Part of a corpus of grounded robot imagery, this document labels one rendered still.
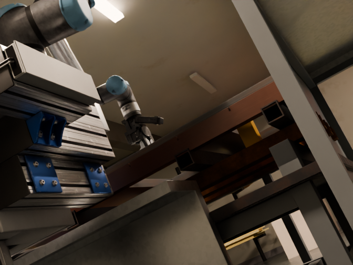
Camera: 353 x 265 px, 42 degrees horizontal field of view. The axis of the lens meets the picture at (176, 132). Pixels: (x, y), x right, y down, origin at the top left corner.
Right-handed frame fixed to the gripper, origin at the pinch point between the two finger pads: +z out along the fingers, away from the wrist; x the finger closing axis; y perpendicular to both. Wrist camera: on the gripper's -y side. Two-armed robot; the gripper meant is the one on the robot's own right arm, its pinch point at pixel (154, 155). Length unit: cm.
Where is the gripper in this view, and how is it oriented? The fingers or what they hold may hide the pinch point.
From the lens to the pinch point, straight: 186.3
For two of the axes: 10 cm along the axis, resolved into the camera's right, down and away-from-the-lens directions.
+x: -4.1, -0.9, -9.1
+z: 3.9, 8.8, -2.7
